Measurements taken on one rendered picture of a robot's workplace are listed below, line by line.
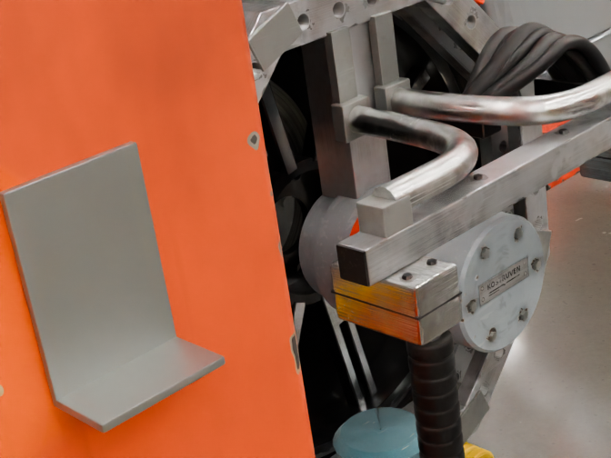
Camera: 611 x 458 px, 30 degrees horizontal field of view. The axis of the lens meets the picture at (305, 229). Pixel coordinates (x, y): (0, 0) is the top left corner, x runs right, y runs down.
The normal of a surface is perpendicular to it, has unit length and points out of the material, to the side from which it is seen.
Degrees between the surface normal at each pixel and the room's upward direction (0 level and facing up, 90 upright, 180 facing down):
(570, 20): 90
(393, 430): 0
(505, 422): 0
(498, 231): 90
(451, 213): 90
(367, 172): 90
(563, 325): 0
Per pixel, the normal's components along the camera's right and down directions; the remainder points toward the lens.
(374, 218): -0.71, 0.36
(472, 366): -0.60, -0.40
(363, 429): -0.14, -0.91
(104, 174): 0.69, 0.18
